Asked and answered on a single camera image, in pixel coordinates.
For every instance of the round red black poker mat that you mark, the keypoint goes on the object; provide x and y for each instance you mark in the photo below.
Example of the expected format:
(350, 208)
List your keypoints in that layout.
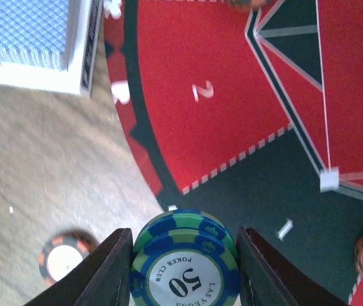
(255, 117)

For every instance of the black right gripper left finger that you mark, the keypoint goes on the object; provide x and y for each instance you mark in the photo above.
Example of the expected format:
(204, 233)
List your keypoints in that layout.
(103, 278)

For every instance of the orange black chip stack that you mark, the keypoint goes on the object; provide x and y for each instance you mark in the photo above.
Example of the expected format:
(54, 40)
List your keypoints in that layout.
(64, 252)

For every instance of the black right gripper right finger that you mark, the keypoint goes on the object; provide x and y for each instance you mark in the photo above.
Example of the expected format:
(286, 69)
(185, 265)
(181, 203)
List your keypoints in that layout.
(268, 278)

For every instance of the blue green chip stack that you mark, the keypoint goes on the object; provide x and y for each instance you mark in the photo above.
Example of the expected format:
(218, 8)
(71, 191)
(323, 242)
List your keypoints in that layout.
(184, 257)

